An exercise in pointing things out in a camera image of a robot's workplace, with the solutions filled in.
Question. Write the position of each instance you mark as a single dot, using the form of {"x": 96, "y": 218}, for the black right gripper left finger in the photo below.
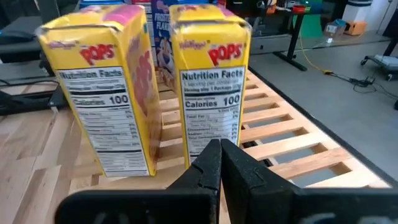
{"x": 202, "y": 180}

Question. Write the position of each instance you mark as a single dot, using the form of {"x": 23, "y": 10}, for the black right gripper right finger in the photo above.
{"x": 248, "y": 193}

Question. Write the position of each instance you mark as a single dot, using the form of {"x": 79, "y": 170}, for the yellow Pops cereal box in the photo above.
{"x": 102, "y": 93}
{"x": 211, "y": 62}

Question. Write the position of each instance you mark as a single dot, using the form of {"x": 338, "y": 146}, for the blue Frosted Flakes cereal box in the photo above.
{"x": 163, "y": 46}
{"x": 99, "y": 3}

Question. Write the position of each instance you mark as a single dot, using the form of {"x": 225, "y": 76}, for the red Froot Loops cereal box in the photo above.
{"x": 141, "y": 1}

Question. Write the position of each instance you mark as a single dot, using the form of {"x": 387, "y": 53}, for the wooden slatted shelf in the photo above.
{"x": 311, "y": 161}

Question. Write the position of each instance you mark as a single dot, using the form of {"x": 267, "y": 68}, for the black T-leg desk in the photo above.
{"x": 293, "y": 37}

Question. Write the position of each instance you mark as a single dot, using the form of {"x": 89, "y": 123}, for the green panel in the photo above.
{"x": 312, "y": 28}

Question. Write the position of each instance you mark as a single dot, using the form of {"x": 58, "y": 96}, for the cardboard box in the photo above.
{"x": 334, "y": 28}

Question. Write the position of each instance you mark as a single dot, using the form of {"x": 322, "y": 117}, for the grey wheeled device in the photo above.
{"x": 385, "y": 62}

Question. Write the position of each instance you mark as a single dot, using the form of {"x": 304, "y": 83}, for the orange box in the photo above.
{"x": 356, "y": 28}

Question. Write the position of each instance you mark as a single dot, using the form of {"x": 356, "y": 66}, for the large white cylinder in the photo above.
{"x": 357, "y": 12}

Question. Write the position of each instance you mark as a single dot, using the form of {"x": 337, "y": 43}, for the large grey desk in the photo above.
{"x": 18, "y": 54}

